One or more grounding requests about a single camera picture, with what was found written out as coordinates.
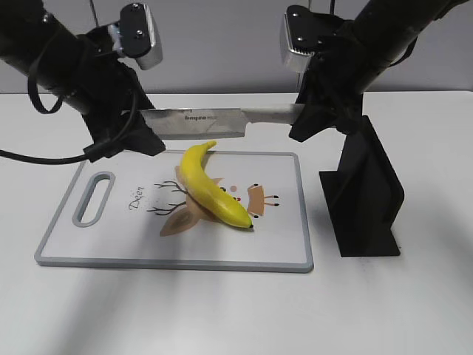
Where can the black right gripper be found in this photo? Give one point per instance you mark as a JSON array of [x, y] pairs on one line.
[[328, 99]]

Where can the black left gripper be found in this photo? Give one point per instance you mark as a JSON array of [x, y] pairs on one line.
[[115, 98]]

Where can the steel knife with white handle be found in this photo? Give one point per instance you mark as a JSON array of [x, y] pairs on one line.
[[210, 123]]

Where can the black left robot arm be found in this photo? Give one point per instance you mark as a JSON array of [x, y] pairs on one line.
[[37, 44]]

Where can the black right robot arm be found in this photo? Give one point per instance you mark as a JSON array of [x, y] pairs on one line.
[[388, 32]]

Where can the yellow plastic banana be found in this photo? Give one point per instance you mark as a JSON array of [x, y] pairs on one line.
[[202, 189]]

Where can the black knife stand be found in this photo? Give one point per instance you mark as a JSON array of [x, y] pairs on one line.
[[363, 196]]

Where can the white grey-rimmed cutting board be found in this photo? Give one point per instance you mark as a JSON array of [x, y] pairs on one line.
[[132, 211]]

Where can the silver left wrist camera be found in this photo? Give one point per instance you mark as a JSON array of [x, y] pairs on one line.
[[135, 35]]

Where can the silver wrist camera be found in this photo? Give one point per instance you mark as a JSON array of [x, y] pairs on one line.
[[301, 35], [135, 35]]

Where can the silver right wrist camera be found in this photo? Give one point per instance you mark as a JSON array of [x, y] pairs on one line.
[[301, 35]]

